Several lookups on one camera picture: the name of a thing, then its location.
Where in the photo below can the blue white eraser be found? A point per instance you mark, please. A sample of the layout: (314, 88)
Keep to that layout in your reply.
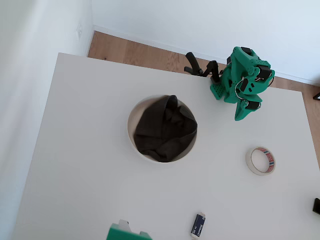
(198, 225)

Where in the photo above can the black camera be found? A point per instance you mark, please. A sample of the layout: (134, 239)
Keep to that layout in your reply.
(317, 206)

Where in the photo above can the black object on floor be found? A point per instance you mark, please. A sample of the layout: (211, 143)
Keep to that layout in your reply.
(317, 97)

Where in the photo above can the black table clamp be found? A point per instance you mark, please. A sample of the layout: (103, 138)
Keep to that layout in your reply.
(195, 65)

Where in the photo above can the green-topped black box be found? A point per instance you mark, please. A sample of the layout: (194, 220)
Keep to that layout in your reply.
(120, 232)

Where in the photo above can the dark cloth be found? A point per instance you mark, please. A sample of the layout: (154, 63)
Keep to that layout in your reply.
(165, 130)

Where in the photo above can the white masking tape roll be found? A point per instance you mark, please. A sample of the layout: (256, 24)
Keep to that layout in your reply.
(250, 163)

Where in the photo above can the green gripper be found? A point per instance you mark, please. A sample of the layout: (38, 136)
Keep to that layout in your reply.
(242, 112)

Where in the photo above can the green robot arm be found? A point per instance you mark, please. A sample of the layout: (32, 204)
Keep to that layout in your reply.
(240, 65)

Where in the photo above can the white bowl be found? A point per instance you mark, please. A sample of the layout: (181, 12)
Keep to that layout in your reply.
(132, 120)

